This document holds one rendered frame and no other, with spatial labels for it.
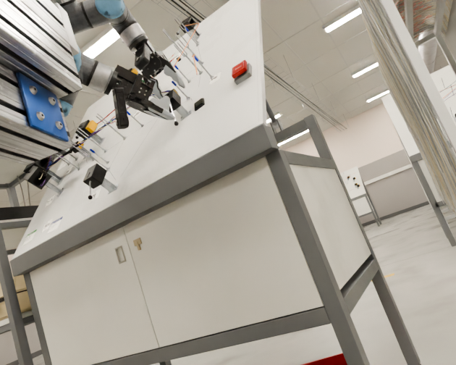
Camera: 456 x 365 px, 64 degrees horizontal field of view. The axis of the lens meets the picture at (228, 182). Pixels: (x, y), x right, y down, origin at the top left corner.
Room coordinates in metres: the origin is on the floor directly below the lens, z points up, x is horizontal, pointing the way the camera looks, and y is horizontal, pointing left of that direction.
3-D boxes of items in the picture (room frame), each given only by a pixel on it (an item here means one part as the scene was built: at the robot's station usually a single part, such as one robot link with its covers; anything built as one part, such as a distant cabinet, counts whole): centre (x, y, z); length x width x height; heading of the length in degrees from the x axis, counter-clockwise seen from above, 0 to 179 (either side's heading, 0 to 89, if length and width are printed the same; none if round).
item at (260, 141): (1.17, 0.38, 0.83); 1.18 x 0.05 x 0.06; 62
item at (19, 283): (1.69, 1.04, 0.76); 0.30 x 0.21 x 0.20; 156
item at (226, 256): (1.06, 0.13, 0.60); 0.55 x 0.03 x 0.39; 62
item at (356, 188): (9.89, -2.76, 0.83); 1.18 x 0.72 x 1.65; 65
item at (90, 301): (1.32, 0.61, 0.60); 0.55 x 0.02 x 0.39; 62
